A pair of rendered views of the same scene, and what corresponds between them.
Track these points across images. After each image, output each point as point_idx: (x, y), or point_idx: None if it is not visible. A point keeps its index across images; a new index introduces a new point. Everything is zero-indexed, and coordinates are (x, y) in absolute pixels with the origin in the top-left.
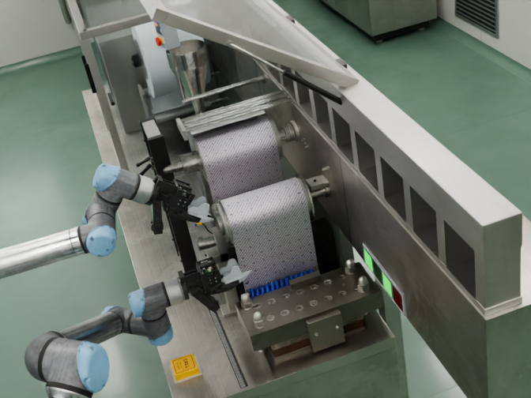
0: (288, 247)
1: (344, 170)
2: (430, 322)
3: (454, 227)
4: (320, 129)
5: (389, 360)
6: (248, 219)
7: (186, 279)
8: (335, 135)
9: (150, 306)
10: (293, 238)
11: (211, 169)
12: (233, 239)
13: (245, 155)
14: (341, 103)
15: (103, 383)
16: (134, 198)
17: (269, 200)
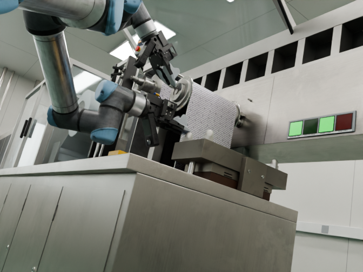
0: (216, 133)
1: (279, 80)
2: None
3: None
4: (248, 81)
5: (290, 233)
6: (203, 92)
7: (150, 97)
8: (271, 67)
9: (120, 92)
10: (221, 129)
11: (165, 86)
12: (190, 97)
13: None
14: (293, 32)
15: (115, 21)
16: (144, 23)
17: (215, 94)
